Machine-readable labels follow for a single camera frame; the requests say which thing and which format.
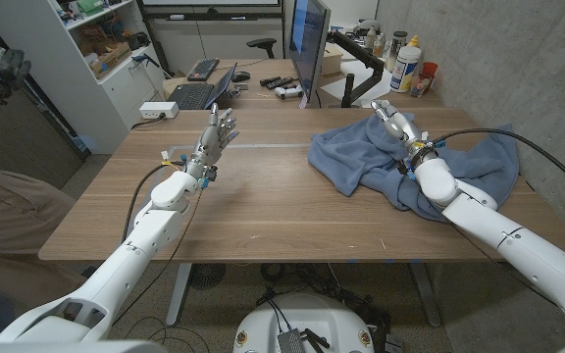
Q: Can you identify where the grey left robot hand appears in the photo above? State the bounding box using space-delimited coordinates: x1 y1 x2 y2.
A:
183 101 240 184

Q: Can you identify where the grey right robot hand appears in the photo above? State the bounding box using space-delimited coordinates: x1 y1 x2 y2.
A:
370 99 440 166

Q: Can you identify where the gloved person hand with tracker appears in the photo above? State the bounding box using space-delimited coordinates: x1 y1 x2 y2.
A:
0 45 33 104

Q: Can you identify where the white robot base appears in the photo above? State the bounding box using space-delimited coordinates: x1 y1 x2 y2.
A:
232 292 376 353

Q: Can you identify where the clear glass cup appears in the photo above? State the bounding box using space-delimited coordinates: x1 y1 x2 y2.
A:
409 72 434 98

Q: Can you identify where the black laptop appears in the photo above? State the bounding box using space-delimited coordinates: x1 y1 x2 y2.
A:
167 62 238 111

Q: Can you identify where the white wipes canister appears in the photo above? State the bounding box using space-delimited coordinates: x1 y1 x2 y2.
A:
389 45 422 94

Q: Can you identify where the blue towel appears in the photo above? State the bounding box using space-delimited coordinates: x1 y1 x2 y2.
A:
307 111 521 223

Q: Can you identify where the red cup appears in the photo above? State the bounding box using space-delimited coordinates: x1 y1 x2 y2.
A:
420 61 438 90

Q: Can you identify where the white power strip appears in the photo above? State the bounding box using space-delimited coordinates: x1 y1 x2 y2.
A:
138 100 180 121

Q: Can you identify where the wooden desk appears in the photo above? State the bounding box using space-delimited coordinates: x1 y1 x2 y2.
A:
162 58 445 110

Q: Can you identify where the black keyboard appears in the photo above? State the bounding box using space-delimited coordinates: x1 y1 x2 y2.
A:
186 57 221 82

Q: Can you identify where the white paper sheet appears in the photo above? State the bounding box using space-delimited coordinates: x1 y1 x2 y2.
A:
319 60 394 106

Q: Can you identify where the dark lidded jar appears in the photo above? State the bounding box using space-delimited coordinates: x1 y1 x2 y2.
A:
385 30 409 73

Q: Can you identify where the white shelf unit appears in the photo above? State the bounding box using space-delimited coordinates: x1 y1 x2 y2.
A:
0 0 167 156

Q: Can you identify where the black remote control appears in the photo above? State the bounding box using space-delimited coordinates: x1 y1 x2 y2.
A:
259 76 296 90

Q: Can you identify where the white game controller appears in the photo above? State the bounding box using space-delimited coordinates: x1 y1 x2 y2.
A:
274 83 304 101

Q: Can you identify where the beige box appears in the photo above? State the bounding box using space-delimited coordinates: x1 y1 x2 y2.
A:
320 42 344 76

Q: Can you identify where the cardboard box with label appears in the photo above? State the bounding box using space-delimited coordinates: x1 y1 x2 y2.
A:
88 41 133 79

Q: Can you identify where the black office chair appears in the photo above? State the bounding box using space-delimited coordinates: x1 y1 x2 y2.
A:
245 37 278 60

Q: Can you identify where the black round fan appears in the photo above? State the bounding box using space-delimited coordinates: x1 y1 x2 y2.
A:
187 263 227 291

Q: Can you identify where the black computer monitor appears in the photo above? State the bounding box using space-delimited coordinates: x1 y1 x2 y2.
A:
287 0 333 105

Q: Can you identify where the white table leg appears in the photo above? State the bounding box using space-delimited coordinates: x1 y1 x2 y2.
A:
165 263 193 328
408 263 443 328

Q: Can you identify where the person tan trouser leg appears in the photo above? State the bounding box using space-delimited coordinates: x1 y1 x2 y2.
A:
0 170 87 300

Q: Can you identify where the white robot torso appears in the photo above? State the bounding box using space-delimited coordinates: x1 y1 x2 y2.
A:
0 339 169 353

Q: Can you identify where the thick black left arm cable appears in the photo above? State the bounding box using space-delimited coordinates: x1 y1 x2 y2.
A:
122 164 185 244

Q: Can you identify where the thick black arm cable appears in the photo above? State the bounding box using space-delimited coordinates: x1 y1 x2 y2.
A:
429 126 565 205
122 164 185 244

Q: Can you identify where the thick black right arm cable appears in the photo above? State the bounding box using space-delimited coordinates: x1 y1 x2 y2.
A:
429 126 565 205

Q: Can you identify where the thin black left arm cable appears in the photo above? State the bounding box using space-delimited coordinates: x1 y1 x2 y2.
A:
112 187 203 325

